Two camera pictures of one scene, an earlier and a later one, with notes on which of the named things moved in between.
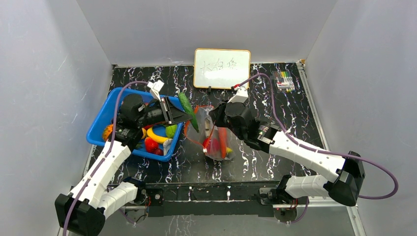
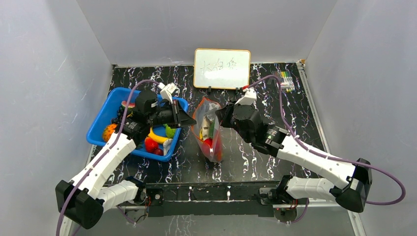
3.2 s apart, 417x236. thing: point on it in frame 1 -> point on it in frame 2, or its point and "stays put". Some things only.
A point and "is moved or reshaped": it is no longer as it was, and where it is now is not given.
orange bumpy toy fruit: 107,131 stays put
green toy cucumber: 188,109 -> 211,127
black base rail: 245,198 stays put
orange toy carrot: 222,132 -> 219,146
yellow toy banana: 156,137 stays put
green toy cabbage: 170,131 stays put
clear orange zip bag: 218,143 is moved or reshaped
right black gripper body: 217,115 stays put
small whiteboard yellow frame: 221,68 stays put
